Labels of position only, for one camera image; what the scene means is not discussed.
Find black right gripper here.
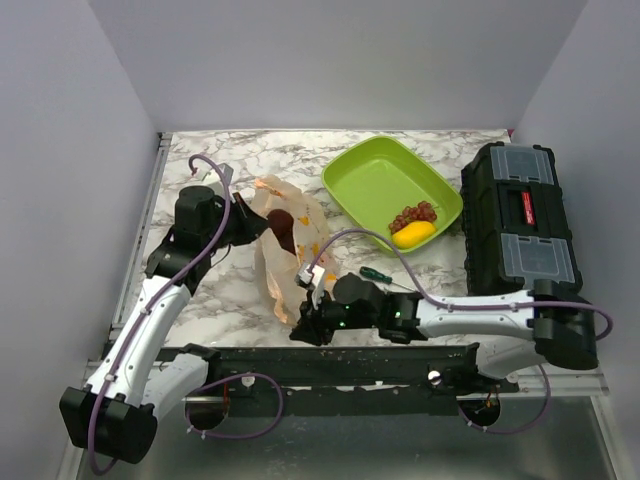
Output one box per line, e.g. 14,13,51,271
289,285,379,345

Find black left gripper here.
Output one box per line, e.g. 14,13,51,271
204,192,271,252

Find translucent orange plastic bag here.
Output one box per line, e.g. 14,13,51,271
250,175,330,327

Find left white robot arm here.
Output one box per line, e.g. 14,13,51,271
59,186,268,464

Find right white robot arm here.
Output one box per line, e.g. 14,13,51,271
289,274,599,392

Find dark red fake fruit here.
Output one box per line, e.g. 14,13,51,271
267,209,296,254

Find yellow fake mango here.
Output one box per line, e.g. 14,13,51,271
391,221,437,250

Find red fake grapes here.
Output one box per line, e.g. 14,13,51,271
388,201,437,234

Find green plastic tray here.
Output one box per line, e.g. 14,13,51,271
321,136,463,254

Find black plastic toolbox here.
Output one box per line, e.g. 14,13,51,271
460,142,583,296

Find green handled screwdriver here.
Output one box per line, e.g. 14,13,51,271
359,266,415,291

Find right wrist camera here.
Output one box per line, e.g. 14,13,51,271
295,263,327,309

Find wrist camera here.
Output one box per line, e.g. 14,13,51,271
197,163,235,191
295,263,327,309

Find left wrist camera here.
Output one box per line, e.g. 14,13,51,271
197,163,235,191

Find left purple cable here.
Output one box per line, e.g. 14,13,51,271
87,153,285,475

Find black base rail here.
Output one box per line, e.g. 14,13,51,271
158,344,519,418

